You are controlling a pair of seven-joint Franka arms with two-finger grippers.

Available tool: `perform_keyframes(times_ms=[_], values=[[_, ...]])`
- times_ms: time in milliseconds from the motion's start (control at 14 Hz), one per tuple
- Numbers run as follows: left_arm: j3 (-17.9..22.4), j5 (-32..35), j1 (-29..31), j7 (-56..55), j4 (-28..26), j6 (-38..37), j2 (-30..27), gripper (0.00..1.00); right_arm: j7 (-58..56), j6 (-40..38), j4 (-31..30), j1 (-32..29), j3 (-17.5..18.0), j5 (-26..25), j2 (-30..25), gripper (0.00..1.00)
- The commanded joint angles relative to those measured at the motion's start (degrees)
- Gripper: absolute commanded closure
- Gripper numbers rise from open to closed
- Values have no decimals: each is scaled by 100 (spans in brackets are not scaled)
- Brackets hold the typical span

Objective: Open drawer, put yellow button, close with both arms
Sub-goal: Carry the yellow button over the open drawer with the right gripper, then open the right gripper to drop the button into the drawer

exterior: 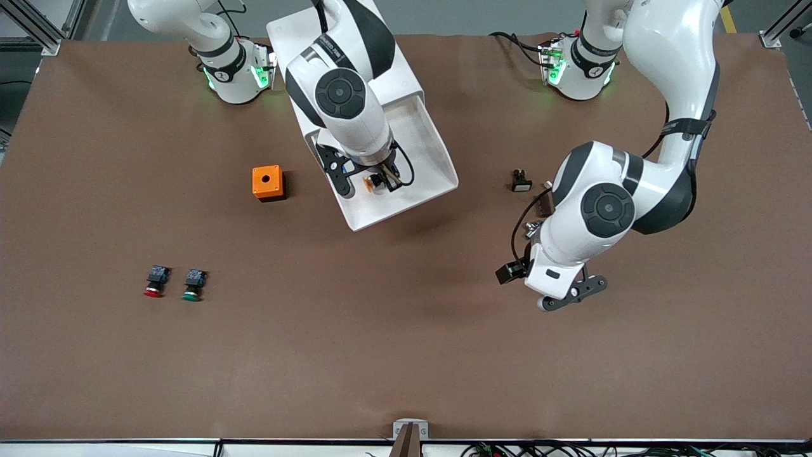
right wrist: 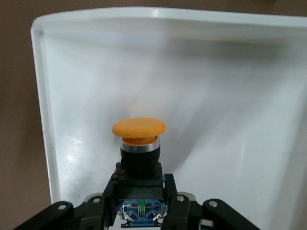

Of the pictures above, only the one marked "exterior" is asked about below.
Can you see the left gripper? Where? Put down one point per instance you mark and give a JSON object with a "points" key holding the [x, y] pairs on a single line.
{"points": [[509, 272]]}

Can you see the yellow mushroom push button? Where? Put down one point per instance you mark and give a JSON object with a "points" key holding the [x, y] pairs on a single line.
{"points": [[374, 183]]}

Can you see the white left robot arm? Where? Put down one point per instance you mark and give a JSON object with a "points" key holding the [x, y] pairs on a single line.
{"points": [[609, 209]]}

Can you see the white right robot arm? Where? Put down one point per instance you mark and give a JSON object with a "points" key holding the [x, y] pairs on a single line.
{"points": [[339, 95]]}

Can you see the green mushroom push button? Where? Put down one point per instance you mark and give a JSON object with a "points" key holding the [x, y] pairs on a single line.
{"points": [[193, 285]]}

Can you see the red mushroom push button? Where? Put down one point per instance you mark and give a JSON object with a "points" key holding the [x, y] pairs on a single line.
{"points": [[155, 282]]}

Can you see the orange box with hole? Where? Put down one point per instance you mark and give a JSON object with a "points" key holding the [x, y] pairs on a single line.
{"points": [[266, 181]]}

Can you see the brown terminal block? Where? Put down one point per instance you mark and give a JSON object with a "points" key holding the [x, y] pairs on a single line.
{"points": [[544, 204]]}

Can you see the black switch with white face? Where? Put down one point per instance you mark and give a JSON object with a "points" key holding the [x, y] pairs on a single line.
{"points": [[521, 182]]}

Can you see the aluminium frame profile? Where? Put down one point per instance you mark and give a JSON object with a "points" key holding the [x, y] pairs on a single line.
{"points": [[777, 32], [38, 25]]}

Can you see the white table edge rail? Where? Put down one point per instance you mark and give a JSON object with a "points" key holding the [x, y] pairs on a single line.
{"points": [[127, 447]]}

